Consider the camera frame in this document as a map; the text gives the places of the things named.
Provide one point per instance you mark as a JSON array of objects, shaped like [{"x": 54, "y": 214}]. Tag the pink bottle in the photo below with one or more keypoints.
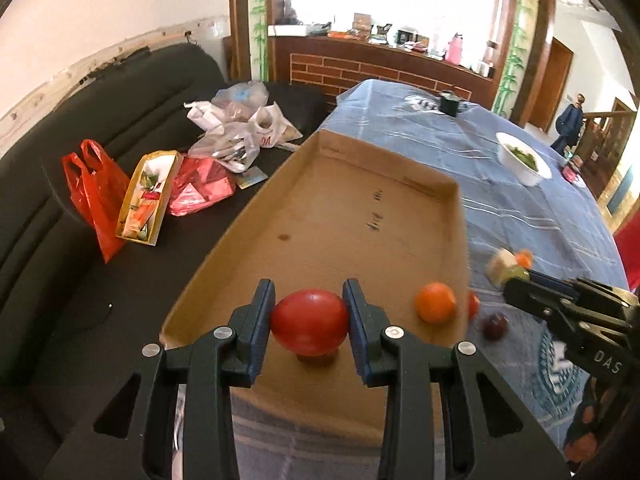
[{"x": 454, "y": 50}]

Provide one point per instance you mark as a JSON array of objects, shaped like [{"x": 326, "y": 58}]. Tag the green grape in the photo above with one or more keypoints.
[{"x": 517, "y": 274}]

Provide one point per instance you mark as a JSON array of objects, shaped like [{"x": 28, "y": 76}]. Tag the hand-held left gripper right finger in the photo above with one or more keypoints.
[{"x": 355, "y": 310}]

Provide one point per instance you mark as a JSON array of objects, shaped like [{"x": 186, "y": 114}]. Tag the flat white box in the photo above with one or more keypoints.
[{"x": 287, "y": 30}]

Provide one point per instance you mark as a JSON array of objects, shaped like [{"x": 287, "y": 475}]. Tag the wooden door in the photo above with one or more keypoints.
[{"x": 552, "y": 85}]

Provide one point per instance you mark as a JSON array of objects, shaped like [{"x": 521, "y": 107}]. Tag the red white packet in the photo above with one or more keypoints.
[{"x": 574, "y": 174}]

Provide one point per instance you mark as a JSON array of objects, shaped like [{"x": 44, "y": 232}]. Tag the beige fruit chunk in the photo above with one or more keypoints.
[{"x": 501, "y": 266}]

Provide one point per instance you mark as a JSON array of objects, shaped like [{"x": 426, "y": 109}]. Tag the yellow snack box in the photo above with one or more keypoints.
[{"x": 145, "y": 200}]

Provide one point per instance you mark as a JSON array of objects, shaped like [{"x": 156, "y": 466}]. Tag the large clear plastic bag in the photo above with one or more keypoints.
[{"x": 225, "y": 147}]

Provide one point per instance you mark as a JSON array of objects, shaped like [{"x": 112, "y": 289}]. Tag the small wooden box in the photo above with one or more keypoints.
[{"x": 362, "y": 21}]

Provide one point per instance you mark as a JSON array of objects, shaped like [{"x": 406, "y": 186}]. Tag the red cloth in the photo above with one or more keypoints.
[{"x": 630, "y": 250}]

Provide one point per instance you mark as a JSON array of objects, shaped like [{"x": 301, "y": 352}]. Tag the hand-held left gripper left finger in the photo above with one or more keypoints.
[{"x": 265, "y": 310}]

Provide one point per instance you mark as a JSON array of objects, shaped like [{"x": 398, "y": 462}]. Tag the white plastic bag red print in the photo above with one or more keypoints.
[{"x": 272, "y": 127}]

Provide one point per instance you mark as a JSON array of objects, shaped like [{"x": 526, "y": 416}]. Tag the white bowl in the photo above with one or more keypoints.
[{"x": 520, "y": 172}]

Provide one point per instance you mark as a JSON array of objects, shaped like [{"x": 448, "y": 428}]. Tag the blue plaid tablecloth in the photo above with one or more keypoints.
[{"x": 500, "y": 220}]

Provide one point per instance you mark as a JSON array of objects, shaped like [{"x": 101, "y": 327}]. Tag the white printed packet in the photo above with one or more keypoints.
[{"x": 422, "y": 102}]

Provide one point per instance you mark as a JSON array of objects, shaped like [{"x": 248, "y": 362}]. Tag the shallow cardboard tray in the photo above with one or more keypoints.
[{"x": 325, "y": 210}]

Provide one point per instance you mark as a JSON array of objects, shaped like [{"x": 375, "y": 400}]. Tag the small red tomato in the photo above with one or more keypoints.
[{"x": 474, "y": 305}]

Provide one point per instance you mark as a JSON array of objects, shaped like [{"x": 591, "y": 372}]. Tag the brick fronted wooden counter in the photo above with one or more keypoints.
[{"x": 350, "y": 70}]

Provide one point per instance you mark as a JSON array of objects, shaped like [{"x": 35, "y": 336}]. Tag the large red tomato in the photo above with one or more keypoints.
[{"x": 310, "y": 322}]

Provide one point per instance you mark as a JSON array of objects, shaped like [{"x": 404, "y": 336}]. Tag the translucent red packet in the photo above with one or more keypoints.
[{"x": 200, "y": 185}]

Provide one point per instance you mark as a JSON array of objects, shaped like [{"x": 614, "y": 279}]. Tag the small printed card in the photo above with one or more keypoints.
[{"x": 251, "y": 178}]

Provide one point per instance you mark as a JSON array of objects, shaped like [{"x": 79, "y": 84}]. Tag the orange tangerine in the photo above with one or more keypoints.
[
  {"x": 435, "y": 302},
  {"x": 524, "y": 259}
]

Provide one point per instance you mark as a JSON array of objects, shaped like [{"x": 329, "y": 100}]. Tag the crumpled white paper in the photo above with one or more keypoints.
[{"x": 200, "y": 115}]

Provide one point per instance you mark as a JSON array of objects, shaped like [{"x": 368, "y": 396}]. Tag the green vegetables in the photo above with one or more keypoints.
[{"x": 522, "y": 157}]

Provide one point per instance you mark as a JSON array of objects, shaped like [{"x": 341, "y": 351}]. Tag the dark purple plum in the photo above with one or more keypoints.
[{"x": 495, "y": 326}]

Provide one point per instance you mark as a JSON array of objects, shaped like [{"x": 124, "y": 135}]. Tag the wooden stair railing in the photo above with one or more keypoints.
[{"x": 607, "y": 150}]

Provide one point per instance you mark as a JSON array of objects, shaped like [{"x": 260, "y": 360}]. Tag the black sofa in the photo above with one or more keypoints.
[{"x": 75, "y": 285}]

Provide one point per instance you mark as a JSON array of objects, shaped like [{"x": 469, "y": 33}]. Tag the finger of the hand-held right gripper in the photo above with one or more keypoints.
[
  {"x": 530, "y": 297},
  {"x": 550, "y": 280}
]

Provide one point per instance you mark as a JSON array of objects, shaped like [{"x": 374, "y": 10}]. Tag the black cup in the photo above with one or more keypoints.
[{"x": 449, "y": 104}]

